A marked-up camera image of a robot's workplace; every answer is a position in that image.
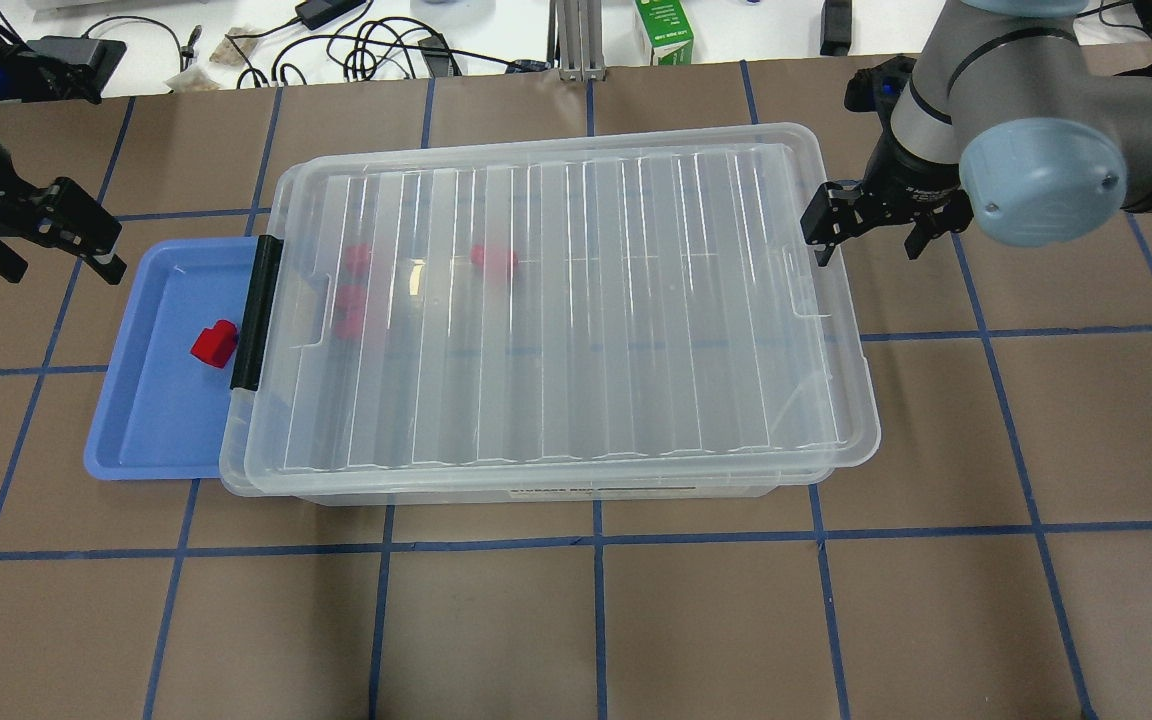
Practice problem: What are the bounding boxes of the aluminium frame post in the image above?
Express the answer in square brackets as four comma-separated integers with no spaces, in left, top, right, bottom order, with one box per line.
[547,0,605,82]

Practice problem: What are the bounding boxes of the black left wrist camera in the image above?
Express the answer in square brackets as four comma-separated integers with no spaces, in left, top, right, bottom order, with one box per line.
[0,26,127,104]

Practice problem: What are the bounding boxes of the black device on desk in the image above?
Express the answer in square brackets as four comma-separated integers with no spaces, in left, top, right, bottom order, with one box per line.
[819,0,854,56]

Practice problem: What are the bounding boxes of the black cable bundle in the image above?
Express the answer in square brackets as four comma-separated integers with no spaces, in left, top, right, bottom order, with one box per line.
[86,0,552,99]

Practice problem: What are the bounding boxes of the red block in box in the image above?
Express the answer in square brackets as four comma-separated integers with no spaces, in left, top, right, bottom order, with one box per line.
[340,242,372,278]
[468,243,518,283]
[332,285,369,344]

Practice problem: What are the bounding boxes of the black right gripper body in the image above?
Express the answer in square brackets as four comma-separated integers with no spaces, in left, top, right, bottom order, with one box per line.
[801,170,973,247]

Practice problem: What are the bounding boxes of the blue plastic tray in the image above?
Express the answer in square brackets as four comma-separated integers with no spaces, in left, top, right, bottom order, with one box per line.
[83,236,257,480]

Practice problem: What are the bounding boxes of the black power adapter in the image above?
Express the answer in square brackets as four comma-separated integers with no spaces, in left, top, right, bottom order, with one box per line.
[294,0,367,29]

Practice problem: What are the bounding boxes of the red block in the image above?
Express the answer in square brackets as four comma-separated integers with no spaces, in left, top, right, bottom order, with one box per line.
[189,319,238,369]
[468,243,518,283]
[340,242,372,278]
[332,285,369,344]

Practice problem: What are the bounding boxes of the clear plastic storage box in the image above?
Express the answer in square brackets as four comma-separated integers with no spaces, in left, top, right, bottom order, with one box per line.
[219,150,838,507]

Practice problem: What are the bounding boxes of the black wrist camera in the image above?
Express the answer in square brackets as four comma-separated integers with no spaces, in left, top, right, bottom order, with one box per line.
[844,54,916,118]
[0,26,127,104]

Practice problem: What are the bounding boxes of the clear plastic box lid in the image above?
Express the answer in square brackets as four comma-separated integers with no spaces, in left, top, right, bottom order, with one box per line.
[242,122,882,475]

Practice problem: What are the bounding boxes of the green white carton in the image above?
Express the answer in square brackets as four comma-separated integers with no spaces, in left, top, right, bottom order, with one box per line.
[632,0,696,67]

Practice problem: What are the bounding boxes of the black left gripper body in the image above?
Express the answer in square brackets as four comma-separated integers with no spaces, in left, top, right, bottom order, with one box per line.
[0,177,123,263]

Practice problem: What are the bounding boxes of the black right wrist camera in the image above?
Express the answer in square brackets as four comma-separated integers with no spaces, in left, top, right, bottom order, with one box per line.
[844,54,916,118]

